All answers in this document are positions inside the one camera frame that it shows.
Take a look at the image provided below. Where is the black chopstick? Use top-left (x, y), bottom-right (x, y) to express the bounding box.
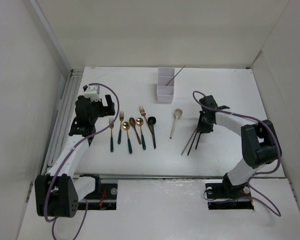
top-left (187, 130), bottom-right (198, 156)
top-left (195, 132), bottom-right (202, 149)

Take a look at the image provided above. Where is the silver metal chopstick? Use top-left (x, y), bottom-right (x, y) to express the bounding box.
top-left (166, 65), bottom-right (186, 86)
top-left (181, 129), bottom-right (197, 156)

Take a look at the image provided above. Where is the beige spoon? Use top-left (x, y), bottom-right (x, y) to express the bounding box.
top-left (169, 108), bottom-right (183, 139)

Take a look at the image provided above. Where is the gold spoon green handle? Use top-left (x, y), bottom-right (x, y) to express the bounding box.
top-left (122, 121), bottom-right (133, 154)
top-left (136, 117), bottom-right (146, 150)

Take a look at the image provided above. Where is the black spoon wooden handle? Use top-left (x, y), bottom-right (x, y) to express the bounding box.
top-left (148, 116), bottom-right (157, 149)

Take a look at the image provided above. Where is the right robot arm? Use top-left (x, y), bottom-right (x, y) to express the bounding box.
top-left (195, 95), bottom-right (282, 197)

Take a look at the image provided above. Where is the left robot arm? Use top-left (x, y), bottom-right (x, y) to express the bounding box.
top-left (34, 94), bottom-right (115, 218)

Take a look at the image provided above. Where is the brown wooden spoon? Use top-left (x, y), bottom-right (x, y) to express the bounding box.
top-left (129, 117), bottom-right (142, 145)

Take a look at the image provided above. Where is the rose gold fork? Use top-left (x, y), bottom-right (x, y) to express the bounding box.
top-left (139, 106), bottom-right (152, 133)

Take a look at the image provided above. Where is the white three-compartment utensil holder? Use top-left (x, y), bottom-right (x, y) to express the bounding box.
top-left (156, 67), bottom-right (175, 104)

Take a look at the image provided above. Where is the gold fork green handle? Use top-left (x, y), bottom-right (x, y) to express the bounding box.
top-left (109, 118), bottom-right (114, 152)
top-left (117, 111), bottom-right (124, 145)

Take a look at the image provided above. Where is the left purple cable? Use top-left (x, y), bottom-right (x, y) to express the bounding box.
top-left (44, 82), bottom-right (121, 240)

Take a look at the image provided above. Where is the purple cable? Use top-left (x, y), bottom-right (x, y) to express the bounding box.
top-left (44, 82), bottom-right (121, 240)
top-left (192, 90), bottom-right (282, 217)

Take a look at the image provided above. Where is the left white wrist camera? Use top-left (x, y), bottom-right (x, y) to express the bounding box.
top-left (83, 85), bottom-right (101, 102)

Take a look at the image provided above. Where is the aluminium rail left side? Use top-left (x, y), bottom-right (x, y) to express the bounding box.
top-left (39, 68), bottom-right (84, 174)

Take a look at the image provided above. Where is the aluminium rail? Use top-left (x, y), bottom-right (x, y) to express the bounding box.
top-left (100, 174), bottom-right (223, 180)
top-left (39, 68), bottom-right (84, 174)

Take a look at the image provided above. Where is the aluminium rail front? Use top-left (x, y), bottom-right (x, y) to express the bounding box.
top-left (100, 174), bottom-right (223, 180)

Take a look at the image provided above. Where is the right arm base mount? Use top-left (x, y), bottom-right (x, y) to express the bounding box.
top-left (204, 180), bottom-right (254, 210)

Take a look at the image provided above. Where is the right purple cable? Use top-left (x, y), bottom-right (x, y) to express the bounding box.
top-left (192, 90), bottom-right (282, 217)

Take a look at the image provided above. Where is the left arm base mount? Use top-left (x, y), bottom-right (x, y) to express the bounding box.
top-left (73, 174), bottom-right (118, 211)

